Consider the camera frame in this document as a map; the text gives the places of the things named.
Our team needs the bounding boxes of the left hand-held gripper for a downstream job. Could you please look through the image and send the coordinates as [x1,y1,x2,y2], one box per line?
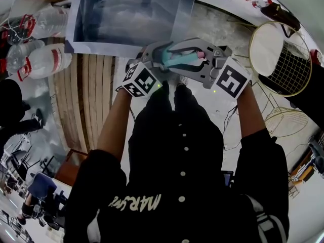
[116,40,176,99]

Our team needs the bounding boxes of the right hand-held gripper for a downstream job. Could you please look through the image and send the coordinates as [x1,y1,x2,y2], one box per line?
[168,37,253,100]

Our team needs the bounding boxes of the teal spray bottle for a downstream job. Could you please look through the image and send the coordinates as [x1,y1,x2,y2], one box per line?
[160,47,205,68]

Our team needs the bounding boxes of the person's left forearm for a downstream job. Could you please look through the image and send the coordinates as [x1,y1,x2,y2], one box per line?
[96,87,133,162]

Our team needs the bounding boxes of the person's right forearm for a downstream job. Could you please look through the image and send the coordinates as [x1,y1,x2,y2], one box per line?
[236,84,267,139]

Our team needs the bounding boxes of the wooden plank pallet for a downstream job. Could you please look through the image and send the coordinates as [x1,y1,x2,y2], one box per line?
[47,53,116,157]

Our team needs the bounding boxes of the black bag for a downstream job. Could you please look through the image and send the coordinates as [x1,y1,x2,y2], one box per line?
[260,2,301,38]

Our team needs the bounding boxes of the person's black buttoned jacket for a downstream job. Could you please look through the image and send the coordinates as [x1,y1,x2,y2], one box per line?
[63,80,291,243]

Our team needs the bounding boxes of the clear water jug red label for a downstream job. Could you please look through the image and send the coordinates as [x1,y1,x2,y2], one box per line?
[19,6,71,39]
[5,39,47,73]
[17,43,73,82]

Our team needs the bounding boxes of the red round object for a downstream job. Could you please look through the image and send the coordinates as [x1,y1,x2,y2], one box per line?
[309,49,324,66]

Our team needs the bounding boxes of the black belt device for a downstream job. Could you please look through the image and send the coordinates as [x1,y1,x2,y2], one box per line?
[221,170,235,188]

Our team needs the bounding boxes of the black cloth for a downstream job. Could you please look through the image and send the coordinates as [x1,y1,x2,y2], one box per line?
[258,64,324,129]

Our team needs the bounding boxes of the gold wire round table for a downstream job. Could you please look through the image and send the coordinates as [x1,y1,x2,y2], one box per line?
[248,21,312,97]

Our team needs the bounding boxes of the gold wire basket stand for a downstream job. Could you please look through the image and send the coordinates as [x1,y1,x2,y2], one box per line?
[263,106,310,138]

